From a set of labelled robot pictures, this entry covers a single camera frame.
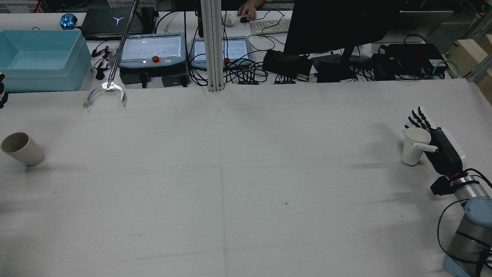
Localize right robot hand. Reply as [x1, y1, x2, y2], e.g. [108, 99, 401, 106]
[404, 106, 467, 179]

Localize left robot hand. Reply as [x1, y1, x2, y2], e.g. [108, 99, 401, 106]
[0, 73, 9, 109]

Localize white paper cup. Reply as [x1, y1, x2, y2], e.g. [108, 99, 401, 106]
[401, 127, 432, 167]

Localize beige cup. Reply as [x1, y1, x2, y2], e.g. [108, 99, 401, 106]
[0, 132, 45, 167]

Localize light blue plastic bin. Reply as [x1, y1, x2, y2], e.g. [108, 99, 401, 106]
[0, 30, 93, 93]

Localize blue round gadget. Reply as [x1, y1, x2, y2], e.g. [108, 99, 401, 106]
[60, 13, 78, 30]

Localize flat black case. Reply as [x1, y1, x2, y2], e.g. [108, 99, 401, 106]
[379, 43, 448, 77]

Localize wooden block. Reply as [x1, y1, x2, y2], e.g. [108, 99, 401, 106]
[446, 35, 492, 104]

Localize red black clip leads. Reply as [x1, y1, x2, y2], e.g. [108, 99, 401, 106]
[91, 45, 116, 79]

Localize black laptop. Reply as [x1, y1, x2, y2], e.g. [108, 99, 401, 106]
[81, 8, 156, 41]

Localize black power brick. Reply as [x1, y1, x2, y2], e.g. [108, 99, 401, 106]
[161, 73, 189, 88]
[120, 72, 150, 86]

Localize grey teach pendant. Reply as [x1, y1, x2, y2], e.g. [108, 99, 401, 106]
[117, 33, 189, 70]
[190, 36, 254, 70]

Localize black monitor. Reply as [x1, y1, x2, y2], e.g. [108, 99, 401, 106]
[283, 0, 406, 83]

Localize white keyboard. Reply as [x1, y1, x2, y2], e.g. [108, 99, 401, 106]
[250, 18, 291, 35]

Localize person in black shirt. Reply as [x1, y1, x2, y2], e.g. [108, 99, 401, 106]
[237, 0, 266, 22]

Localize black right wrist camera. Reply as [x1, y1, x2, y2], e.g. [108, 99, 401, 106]
[430, 177, 456, 197]

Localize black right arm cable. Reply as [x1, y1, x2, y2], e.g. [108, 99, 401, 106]
[436, 167, 492, 266]

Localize aluminium profile post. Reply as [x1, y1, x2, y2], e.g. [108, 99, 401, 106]
[201, 0, 225, 92]

